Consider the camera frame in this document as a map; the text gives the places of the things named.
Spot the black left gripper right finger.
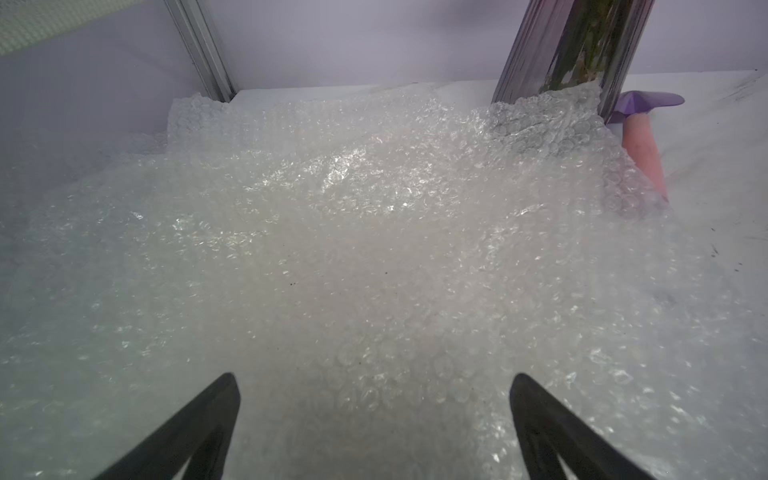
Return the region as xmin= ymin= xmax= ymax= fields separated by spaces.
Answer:
xmin=509 ymin=373 xmax=652 ymax=480

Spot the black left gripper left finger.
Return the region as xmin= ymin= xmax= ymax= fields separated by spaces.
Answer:
xmin=97 ymin=372 xmax=241 ymax=479

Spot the clear bubble wrap sheet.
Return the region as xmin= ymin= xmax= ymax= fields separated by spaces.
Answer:
xmin=1 ymin=85 xmax=767 ymax=479

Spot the aluminium frame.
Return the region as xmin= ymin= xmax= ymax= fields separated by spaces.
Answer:
xmin=164 ymin=0 xmax=238 ymax=103

